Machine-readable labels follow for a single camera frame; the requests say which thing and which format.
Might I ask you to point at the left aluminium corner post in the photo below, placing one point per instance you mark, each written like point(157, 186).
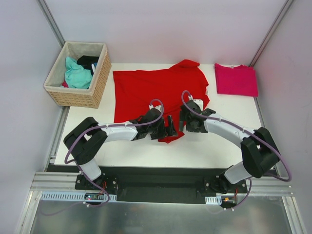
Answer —
point(51, 21)

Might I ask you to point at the teal t shirt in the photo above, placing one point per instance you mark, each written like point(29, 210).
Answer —
point(76, 76)

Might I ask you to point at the magenta t shirt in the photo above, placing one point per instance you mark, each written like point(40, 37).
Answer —
point(240, 80)

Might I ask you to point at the aluminium frame rail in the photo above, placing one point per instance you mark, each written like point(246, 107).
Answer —
point(59, 181)

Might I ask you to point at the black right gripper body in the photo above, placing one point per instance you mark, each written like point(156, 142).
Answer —
point(185, 118)

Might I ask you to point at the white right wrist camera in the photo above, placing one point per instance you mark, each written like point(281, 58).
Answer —
point(199, 102)

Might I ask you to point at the wicker laundry basket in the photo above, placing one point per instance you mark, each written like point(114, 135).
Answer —
point(89, 98)

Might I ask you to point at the right aluminium corner post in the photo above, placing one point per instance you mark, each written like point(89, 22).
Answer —
point(271, 31)

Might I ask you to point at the right slotted cable duct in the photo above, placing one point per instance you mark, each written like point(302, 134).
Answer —
point(213, 200)

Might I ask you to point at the slotted cable duct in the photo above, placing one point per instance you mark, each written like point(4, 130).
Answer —
point(77, 196)
point(213, 200)

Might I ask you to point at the left slotted cable duct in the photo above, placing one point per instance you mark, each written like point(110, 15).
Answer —
point(77, 196)

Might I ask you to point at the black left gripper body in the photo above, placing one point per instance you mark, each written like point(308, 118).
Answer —
point(165, 126)

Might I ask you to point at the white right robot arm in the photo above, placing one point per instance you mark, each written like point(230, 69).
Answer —
point(258, 149)

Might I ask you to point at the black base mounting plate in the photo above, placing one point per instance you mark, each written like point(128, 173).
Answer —
point(159, 185)

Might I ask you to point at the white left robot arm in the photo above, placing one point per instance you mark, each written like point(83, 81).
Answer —
point(84, 142)

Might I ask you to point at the aluminium corner post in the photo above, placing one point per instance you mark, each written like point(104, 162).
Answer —
point(271, 31)
point(51, 21)

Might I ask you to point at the red t shirt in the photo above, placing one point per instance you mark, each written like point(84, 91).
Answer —
point(134, 90)

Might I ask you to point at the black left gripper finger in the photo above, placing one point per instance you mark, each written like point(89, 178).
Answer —
point(170, 129)
point(159, 133)

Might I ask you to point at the black printed t shirt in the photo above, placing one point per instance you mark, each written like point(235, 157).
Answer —
point(88, 62)

